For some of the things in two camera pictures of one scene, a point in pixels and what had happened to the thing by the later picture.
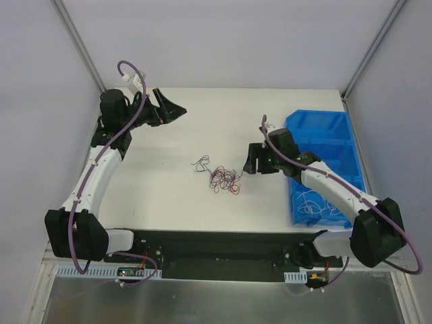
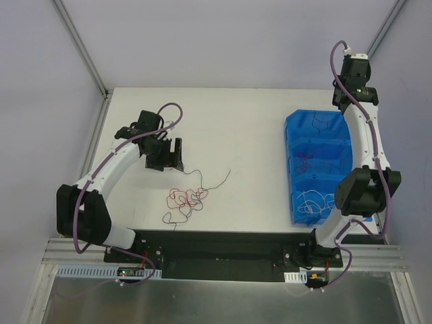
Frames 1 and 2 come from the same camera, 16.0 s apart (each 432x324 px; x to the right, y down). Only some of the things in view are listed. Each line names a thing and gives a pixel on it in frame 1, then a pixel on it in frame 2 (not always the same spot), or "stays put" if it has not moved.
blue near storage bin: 308,207 stays put
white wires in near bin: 316,204 stays put
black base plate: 225,256 stays put
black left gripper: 160,110 to 165,156
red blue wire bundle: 221,177 to 187,201
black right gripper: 264,159 to 338,99
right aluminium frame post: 369,56 stays put
